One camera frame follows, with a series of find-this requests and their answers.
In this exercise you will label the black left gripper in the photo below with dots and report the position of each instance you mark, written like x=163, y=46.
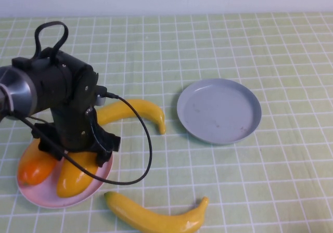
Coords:
x=75, y=129

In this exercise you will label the yellow mango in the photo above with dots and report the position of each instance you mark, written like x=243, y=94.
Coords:
x=72, y=183

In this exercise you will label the orange mango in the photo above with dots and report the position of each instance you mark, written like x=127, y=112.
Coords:
x=33, y=170

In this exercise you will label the yellow banana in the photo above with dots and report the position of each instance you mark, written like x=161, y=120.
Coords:
x=145, y=217
x=148, y=110

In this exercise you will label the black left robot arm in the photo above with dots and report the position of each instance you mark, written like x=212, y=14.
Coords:
x=52, y=79

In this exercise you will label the pink round plate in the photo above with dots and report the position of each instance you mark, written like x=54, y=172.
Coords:
x=41, y=197

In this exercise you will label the grey-blue round plate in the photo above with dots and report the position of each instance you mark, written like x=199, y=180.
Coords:
x=218, y=113

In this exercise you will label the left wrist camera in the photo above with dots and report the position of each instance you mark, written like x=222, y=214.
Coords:
x=101, y=90

